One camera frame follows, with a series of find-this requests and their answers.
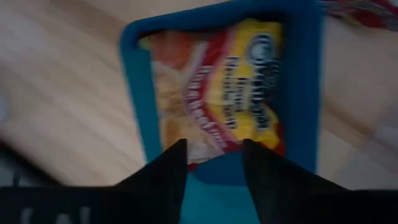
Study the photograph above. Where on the yellow red noodle packet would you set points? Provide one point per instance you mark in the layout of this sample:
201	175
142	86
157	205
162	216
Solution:
217	93

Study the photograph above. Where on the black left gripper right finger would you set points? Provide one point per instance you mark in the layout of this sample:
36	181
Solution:
280	186

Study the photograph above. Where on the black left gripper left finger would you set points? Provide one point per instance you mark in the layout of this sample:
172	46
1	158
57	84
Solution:
161	186

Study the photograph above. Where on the red white noodle packet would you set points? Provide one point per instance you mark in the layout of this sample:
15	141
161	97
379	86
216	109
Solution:
363	12

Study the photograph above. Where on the small blue plastic bin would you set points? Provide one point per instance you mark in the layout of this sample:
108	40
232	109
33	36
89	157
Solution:
300	93

